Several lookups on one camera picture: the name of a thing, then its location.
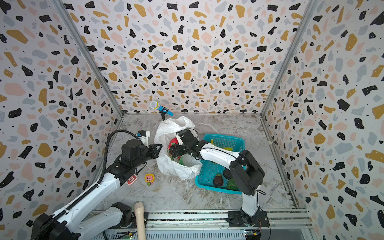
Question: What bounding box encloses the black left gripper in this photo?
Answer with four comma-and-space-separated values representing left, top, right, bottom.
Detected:
132, 142, 162, 169

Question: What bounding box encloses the pink dragon fruit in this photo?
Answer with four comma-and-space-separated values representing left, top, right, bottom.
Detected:
167, 138, 181, 163

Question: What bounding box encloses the white plastic bag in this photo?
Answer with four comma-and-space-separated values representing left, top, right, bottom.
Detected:
155, 117, 202, 180

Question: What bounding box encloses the dark avocado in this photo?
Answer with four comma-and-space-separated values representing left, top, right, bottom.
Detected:
223, 168, 233, 180

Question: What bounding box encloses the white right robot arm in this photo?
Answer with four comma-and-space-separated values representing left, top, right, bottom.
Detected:
170, 129, 265, 227

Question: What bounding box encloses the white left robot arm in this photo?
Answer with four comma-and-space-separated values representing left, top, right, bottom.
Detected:
31, 131, 163, 240

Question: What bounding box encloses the red card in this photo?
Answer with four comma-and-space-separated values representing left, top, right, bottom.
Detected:
127, 174, 138, 186

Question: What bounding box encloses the yellow flower toy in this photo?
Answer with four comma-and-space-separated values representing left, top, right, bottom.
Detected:
145, 174, 155, 186

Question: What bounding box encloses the teal plastic basket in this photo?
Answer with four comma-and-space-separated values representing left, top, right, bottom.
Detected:
195, 134, 246, 195

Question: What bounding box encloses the yellow banana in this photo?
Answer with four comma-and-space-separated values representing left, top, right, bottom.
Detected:
211, 139, 233, 151

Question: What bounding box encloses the dark brown passion fruit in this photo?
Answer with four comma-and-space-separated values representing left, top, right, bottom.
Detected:
213, 175, 224, 187

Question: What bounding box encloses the blue toy microphone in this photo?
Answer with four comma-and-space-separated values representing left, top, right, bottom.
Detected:
150, 101, 174, 116

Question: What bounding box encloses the green round fruit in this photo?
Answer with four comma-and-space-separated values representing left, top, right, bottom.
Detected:
227, 179, 239, 191

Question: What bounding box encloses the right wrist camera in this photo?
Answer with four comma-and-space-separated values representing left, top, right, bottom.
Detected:
176, 134, 184, 145

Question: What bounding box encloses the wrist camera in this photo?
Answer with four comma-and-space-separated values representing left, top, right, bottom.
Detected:
176, 134, 184, 145
137, 130, 151, 147

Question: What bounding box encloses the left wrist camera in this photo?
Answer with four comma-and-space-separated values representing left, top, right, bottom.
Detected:
137, 130, 151, 147

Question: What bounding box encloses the beige wooden handle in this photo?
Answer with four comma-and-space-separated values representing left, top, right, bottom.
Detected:
135, 202, 147, 240

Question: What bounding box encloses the aluminium rail base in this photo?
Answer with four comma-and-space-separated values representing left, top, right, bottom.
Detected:
98, 209, 314, 240

